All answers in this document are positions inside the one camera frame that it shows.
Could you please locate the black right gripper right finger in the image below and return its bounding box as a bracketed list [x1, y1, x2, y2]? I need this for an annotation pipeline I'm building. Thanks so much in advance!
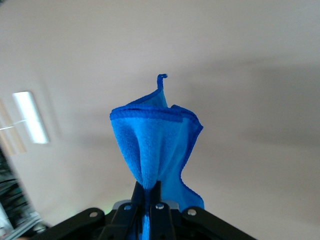
[149, 181, 177, 240]

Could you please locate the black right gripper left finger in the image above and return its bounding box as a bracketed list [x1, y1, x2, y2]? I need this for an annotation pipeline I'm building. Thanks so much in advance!
[99, 181, 148, 240]

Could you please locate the blue microfibre towel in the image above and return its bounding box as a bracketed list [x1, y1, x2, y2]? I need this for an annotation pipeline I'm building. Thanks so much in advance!
[109, 73, 206, 240]

